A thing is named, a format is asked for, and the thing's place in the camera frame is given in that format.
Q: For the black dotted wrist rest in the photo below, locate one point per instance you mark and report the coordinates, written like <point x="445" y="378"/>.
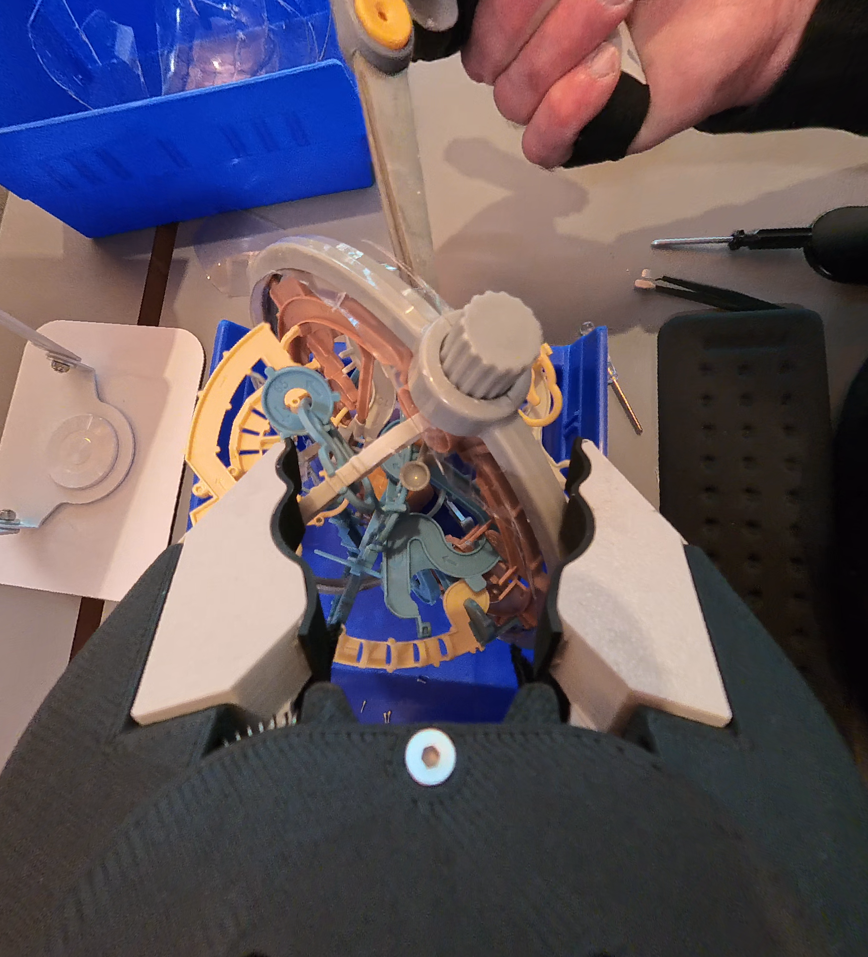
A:
<point x="748" y="463"/>

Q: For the plastic ball maze puzzle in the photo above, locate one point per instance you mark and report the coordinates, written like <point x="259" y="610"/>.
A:
<point x="494" y="351"/>

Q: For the small blue plastic bin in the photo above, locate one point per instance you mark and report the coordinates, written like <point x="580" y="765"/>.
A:
<point x="419" y="688"/>

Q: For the clear plastic dome half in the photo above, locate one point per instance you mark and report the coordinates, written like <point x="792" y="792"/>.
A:
<point x="180" y="52"/>

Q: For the person's right hand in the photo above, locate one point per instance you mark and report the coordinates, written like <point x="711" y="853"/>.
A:
<point x="568" y="45"/>

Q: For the black tweezers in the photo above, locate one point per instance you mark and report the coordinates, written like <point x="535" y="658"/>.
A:
<point x="710" y="293"/>

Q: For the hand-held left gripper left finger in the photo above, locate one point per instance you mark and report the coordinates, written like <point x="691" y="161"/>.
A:
<point x="225" y="613"/>

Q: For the large blue plastic bin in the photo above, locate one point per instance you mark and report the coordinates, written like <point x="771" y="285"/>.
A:
<point x="180" y="172"/>

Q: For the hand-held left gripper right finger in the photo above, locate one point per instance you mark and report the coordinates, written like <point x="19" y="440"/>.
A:
<point x="636" y="620"/>

